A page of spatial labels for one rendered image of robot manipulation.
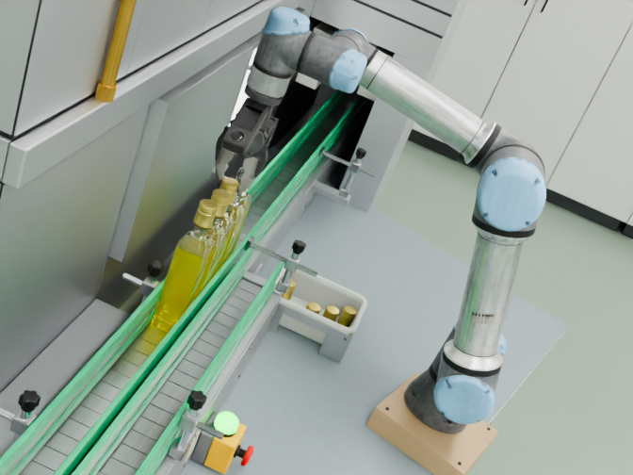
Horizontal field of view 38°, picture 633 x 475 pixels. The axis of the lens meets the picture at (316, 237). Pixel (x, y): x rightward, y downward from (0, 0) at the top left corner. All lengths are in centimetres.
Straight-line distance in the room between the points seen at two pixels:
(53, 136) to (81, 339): 58
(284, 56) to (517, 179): 46
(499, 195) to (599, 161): 401
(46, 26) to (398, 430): 116
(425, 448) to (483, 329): 32
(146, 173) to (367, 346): 80
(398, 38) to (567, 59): 287
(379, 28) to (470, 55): 283
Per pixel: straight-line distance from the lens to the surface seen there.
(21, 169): 121
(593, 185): 568
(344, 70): 165
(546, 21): 543
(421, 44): 267
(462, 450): 201
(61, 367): 168
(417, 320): 243
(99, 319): 180
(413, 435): 196
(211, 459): 174
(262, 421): 190
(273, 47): 167
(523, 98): 553
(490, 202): 164
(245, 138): 167
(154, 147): 167
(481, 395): 181
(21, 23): 116
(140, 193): 171
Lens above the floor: 195
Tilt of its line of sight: 28 degrees down
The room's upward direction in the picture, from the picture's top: 22 degrees clockwise
